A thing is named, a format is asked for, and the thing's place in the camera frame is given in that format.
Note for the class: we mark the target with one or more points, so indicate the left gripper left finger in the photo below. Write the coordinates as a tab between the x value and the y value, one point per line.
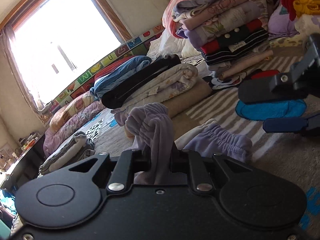
128	164

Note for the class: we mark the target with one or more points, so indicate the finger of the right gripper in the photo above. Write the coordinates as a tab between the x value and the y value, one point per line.
302	125
265	89

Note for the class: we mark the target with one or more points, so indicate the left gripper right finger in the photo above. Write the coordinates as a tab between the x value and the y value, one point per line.
193	166

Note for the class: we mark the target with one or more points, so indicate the lavender sweatpants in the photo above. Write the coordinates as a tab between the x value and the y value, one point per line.
151	126

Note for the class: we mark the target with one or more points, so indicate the grey folded clothes stack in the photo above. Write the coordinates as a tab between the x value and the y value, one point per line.
79	147

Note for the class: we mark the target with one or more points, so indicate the tall folded clothes stack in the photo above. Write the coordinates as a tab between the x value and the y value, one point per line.
231	35

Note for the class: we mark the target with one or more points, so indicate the Mickey Mouse fleece blanket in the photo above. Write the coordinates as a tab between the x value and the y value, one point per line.
290	156

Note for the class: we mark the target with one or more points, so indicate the beige folded blanket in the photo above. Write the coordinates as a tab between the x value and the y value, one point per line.
180	103

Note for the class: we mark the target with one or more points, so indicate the purple floral quilt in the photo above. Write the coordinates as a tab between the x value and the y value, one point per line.
53	139

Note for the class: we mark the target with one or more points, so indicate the orange patterned pillow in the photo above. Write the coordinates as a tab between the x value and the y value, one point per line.
69	110

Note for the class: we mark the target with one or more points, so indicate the dark side desk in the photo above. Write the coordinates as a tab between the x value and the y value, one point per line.
26	168

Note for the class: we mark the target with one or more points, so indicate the floral folded blanket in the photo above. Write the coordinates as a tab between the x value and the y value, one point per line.
167	85

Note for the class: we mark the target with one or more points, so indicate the blue folded quilt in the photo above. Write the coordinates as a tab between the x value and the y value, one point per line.
108	82

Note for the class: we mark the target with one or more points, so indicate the red folded blanket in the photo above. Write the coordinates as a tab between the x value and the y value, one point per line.
110	68

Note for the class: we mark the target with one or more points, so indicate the black folded garment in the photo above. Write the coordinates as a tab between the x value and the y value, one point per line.
117	96

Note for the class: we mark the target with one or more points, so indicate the white cream quilt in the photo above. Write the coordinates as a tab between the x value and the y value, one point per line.
166	44

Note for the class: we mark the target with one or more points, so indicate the colourful alphabet headboard mat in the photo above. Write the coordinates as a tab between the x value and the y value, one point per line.
138	45

